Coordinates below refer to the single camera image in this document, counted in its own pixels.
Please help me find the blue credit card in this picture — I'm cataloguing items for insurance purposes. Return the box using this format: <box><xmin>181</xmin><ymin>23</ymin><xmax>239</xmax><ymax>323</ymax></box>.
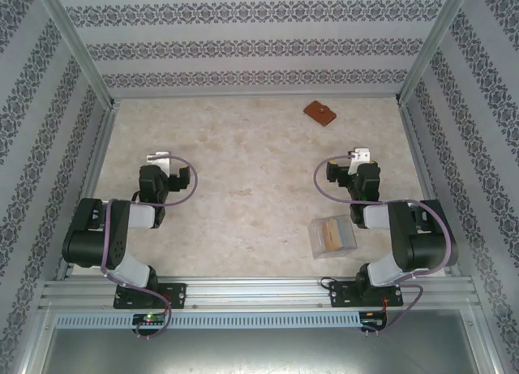
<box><xmin>339</xmin><ymin>218</ymin><xmax>354</xmax><ymax>249</ymax></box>

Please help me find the brown leather card holder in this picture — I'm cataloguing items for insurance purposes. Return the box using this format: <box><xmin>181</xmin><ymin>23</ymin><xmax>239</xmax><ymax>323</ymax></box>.
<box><xmin>303</xmin><ymin>100</ymin><xmax>337</xmax><ymax>127</ymax></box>

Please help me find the orange credit card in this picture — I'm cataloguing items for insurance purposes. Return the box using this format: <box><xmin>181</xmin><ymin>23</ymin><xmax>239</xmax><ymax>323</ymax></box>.
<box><xmin>322</xmin><ymin>219</ymin><xmax>344</xmax><ymax>251</ymax></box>

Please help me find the clear plastic card box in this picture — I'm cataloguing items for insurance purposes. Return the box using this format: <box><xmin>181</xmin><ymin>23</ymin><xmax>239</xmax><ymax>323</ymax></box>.
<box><xmin>307</xmin><ymin>215</ymin><xmax>358</xmax><ymax>261</ymax></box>

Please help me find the left green controller board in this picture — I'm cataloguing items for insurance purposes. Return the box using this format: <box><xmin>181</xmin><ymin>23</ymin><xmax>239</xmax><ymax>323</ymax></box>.
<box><xmin>132</xmin><ymin>313</ymin><xmax>167</xmax><ymax>325</ymax></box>

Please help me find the grey metal panel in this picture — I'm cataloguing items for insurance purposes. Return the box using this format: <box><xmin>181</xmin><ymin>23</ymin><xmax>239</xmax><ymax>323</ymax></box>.
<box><xmin>40</xmin><ymin>327</ymin><xmax>491</xmax><ymax>374</ymax></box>

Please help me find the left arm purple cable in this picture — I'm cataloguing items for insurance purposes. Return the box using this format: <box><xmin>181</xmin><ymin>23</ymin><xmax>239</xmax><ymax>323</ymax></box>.
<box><xmin>99</xmin><ymin>154</ymin><xmax>199</xmax><ymax>341</ymax></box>

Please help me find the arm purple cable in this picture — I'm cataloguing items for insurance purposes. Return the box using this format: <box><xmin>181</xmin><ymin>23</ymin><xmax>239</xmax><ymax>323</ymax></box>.
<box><xmin>99</xmin><ymin>154</ymin><xmax>199</xmax><ymax>341</ymax></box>
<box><xmin>314</xmin><ymin>154</ymin><xmax>453</xmax><ymax>338</ymax></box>

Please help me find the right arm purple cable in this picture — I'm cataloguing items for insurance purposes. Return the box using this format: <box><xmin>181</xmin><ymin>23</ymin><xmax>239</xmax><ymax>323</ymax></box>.
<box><xmin>314</xmin><ymin>154</ymin><xmax>453</xmax><ymax>338</ymax></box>

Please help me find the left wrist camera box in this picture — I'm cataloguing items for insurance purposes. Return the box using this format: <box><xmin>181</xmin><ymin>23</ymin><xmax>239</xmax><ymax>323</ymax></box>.
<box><xmin>146</xmin><ymin>149</ymin><xmax>174</xmax><ymax>169</ymax></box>

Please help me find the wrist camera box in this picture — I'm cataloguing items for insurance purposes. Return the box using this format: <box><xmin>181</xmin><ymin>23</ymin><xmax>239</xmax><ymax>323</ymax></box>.
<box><xmin>146</xmin><ymin>149</ymin><xmax>174</xmax><ymax>169</ymax></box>
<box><xmin>347</xmin><ymin>146</ymin><xmax>375</xmax><ymax>176</ymax></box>

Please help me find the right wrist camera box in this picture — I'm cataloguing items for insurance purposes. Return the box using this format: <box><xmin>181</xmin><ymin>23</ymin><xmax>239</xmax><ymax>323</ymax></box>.
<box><xmin>347</xmin><ymin>146</ymin><xmax>375</xmax><ymax>176</ymax></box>

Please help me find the right aluminium side rail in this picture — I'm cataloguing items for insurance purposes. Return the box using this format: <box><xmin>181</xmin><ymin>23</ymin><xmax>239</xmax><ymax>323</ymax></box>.
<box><xmin>397</xmin><ymin>100</ymin><xmax>463</xmax><ymax>278</ymax></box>

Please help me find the aluminium side rail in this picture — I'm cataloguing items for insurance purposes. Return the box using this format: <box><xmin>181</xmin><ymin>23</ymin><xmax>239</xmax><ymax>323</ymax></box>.
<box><xmin>397</xmin><ymin>100</ymin><xmax>463</xmax><ymax>278</ymax></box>
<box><xmin>54</xmin><ymin>100</ymin><xmax>121</xmax><ymax>281</ymax></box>

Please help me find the left aluminium side rail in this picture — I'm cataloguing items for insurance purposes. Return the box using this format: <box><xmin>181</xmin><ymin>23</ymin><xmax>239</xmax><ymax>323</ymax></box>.
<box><xmin>54</xmin><ymin>100</ymin><xmax>121</xmax><ymax>281</ymax></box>

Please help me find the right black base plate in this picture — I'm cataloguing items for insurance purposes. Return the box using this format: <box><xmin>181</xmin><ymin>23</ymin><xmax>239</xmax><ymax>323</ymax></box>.
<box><xmin>328</xmin><ymin>280</ymin><xmax>405</xmax><ymax>309</ymax></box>

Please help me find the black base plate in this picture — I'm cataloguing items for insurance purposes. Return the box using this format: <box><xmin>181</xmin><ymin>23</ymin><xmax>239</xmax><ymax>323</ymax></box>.
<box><xmin>328</xmin><ymin>280</ymin><xmax>405</xmax><ymax>309</ymax></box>
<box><xmin>113</xmin><ymin>282</ymin><xmax>188</xmax><ymax>310</ymax></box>

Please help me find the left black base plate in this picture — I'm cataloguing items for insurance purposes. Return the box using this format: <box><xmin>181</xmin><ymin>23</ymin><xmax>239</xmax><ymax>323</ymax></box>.
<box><xmin>113</xmin><ymin>282</ymin><xmax>188</xmax><ymax>310</ymax></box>

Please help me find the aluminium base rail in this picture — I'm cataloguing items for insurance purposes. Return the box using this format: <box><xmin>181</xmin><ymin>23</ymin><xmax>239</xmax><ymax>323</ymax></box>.
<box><xmin>39</xmin><ymin>279</ymin><xmax>476</xmax><ymax>311</ymax></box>

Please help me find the white slotted cable duct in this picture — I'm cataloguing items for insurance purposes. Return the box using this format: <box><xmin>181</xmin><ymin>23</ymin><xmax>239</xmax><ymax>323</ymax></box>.
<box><xmin>54</xmin><ymin>312</ymin><xmax>362</xmax><ymax>329</ymax></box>

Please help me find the right aluminium frame post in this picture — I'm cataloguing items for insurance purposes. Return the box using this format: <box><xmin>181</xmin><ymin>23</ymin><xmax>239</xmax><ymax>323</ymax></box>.
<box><xmin>395</xmin><ymin>0</ymin><xmax>475</xmax><ymax>107</ymax></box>

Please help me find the aluminium frame post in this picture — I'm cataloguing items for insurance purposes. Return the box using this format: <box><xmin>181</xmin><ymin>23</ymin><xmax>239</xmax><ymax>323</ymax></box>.
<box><xmin>38</xmin><ymin>0</ymin><xmax>121</xmax><ymax>110</ymax></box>
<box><xmin>395</xmin><ymin>0</ymin><xmax>475</xmax><ymax>107</ymax></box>

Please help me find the left aluminium frame post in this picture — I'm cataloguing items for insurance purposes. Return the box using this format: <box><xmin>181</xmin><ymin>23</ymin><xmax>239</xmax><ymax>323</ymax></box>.
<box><xmin>38</xmin><ymin>0</ymin><xmax>121</xmax><ymax>110</ymax></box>

